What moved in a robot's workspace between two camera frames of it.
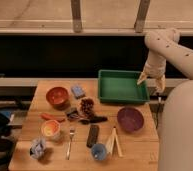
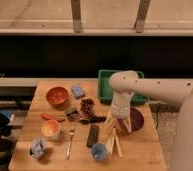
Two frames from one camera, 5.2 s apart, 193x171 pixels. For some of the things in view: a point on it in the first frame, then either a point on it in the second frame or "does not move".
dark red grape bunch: [87, 105] does not move
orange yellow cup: [50, 129] does not move
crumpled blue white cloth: [37, 148] does not move
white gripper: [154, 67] to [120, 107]
